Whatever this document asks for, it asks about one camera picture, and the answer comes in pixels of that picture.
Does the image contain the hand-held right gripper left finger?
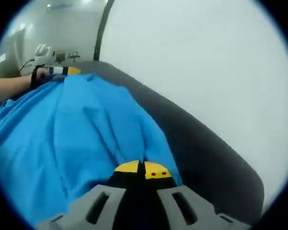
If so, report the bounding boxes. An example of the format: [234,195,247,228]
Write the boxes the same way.
[36,160,144,230]

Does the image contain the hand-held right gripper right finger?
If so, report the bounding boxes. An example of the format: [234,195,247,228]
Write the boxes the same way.
[143,161,252,230]

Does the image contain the blue cloth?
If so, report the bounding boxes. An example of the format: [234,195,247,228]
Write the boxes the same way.
[0,73,183,228]

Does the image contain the black-framed glass partition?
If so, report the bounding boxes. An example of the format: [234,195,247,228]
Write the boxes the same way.
[0,0,116,80]

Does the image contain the blue logo sticker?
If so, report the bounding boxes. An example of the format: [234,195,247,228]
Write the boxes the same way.
[46,2,74,13]

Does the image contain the black cable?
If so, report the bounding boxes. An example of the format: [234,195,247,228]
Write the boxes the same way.
[18,58,37,73]

